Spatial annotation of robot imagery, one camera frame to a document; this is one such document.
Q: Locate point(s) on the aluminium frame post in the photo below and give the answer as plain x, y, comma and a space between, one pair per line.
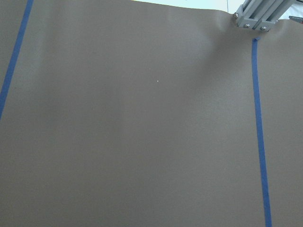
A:
261, 15

